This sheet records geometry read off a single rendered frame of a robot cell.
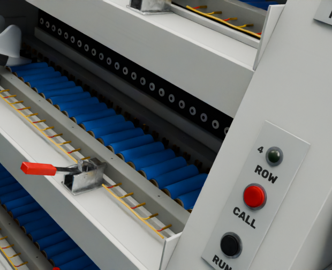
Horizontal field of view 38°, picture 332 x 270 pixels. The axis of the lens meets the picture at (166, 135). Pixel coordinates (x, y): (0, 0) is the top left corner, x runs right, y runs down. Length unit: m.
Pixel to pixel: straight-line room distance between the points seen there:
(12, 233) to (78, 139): 0.21
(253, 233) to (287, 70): 0.12
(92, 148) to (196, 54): 0.20
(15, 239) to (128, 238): 0.28
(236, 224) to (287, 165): 0.06
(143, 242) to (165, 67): 0.17
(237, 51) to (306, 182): 0.13
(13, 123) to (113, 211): 0.22
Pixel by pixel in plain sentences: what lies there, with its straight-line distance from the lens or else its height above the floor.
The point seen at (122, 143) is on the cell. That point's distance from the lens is 0.59.
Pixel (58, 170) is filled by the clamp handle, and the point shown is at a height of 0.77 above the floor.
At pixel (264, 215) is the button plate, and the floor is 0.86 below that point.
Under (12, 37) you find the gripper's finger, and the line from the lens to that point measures 0.74.
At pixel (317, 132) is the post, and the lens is 0.35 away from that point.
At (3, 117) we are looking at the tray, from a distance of 0.68.
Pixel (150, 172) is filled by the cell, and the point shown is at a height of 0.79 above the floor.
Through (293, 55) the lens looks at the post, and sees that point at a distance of 0.37.
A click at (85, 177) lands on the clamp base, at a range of 0.53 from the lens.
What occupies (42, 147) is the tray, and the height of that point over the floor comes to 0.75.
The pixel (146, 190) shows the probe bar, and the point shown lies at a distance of 0.51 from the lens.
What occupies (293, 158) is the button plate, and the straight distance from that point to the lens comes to 0.36.
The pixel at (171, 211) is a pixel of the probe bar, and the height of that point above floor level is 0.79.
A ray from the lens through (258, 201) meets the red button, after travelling 0.36.
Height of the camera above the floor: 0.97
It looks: 14 degrees down
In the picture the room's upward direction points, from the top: 23 degrees clockwise
